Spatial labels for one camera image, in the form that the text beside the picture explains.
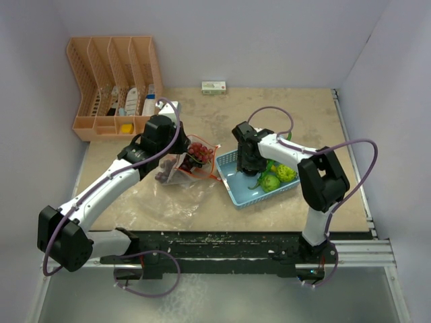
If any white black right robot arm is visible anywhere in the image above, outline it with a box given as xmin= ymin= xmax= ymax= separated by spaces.
xmin=232 ymin=121 xmax=350 ymax=263

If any aluminium rail frame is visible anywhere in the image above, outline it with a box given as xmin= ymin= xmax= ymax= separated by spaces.
xmin=331 ymin=89 xmax=411 ymax=322

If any dark red grape bunch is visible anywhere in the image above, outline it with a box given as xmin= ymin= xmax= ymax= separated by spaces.
xmin=179 ymin=158 xmax=203 ymax=173

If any yellow-green custard apple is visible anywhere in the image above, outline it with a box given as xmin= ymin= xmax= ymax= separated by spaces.
xmin=275 ymin=164 xmax=296 ymax=182

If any white bottle in organizer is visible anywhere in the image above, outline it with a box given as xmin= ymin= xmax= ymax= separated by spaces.
xmin=125 ymin=87 xmax=138 ymax=116

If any white blue box in organizer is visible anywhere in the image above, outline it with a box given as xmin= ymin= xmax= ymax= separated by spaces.
xmin=141 ymin=84 xmax=156 ymax=116

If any green chili pepper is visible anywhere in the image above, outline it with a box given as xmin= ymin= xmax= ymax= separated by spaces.
xmin=247 ymin=133 xmax=294 ymax=190

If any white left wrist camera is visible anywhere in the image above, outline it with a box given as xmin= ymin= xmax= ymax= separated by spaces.
xmin=156 ymin=101 xmax=181 ymax=123

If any small green white box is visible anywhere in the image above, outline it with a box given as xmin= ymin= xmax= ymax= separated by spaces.
xmin=201 ymin=81 xmax=226 ymax=96

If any clear zip top bag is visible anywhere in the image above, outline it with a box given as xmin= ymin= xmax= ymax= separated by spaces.
xmin=149 ymin=135 xmax=221 ymax=218

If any black metal base frame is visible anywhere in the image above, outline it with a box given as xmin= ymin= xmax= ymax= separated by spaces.
xmin=101 ymin=231 xmax=338 ymax=281

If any green custard apple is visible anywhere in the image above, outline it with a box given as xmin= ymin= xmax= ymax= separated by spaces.
xmin=261 ymin=174 xmax=281 ymax=193

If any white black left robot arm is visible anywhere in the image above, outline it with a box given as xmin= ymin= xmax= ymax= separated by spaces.
xmin=37 ymin=115 xmax=189 ymax=272

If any orange plastic file organizer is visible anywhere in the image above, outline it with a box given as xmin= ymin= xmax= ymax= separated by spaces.
xmin=67 ymin=36 xmax=164 ymax=142

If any light blue plastic basket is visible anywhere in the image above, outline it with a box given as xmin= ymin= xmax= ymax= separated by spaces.
xmin=213 ymin=149 xmax=301 ymax=211

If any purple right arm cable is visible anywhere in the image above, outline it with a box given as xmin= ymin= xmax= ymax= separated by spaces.
xmin=247 ymin=106 xmax=378 ymax=290

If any yellow block in organizer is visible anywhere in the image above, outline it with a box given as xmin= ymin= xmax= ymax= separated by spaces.
xmin=120 ymin=123 xmax=134 ymax=135

